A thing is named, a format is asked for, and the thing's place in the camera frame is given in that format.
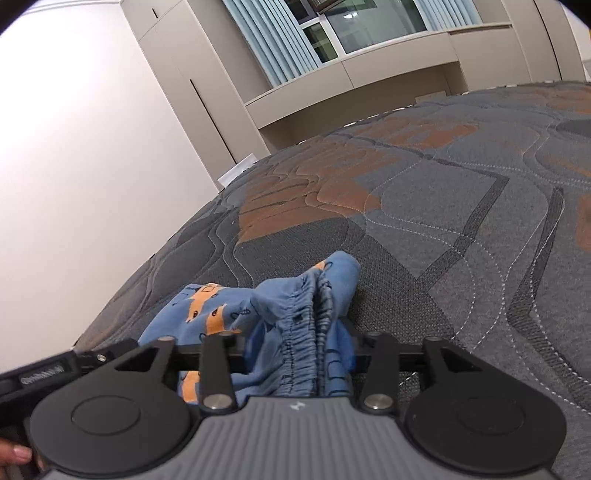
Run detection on left light blue curtain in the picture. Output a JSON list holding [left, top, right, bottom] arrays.
[[223, 0, 322, 87]]

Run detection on right light blue curtain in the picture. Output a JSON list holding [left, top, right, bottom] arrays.
[[414, 0, 482, 31]]

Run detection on person's left hand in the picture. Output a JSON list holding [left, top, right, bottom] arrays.
[[0, 438, 44, 479]]

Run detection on right beige wardrobe cabinet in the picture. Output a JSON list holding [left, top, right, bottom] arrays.
[[502, 0, 586, 83]]

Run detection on window with dark frame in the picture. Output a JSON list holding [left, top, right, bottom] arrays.
[[286, 0, 427, 63]]

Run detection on light blue curtain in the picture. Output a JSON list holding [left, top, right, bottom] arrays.
[[223, 0, 322, 87], [414, 0, 482, 31]]

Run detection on beige window sill cabinet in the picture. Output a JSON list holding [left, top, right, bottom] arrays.
[[245, 22, 532, 150]]

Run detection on grey orange quilted mattress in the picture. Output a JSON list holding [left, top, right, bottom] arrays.
[[76, 82, 590, 479]]

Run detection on beige wardrobe cabinet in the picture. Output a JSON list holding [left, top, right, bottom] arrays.
[[502, 0, 586, 83], [121, 0, 270, 180]]

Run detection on blue orange patterned pants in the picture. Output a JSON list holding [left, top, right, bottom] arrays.
[[138, 251, 361, 403]]

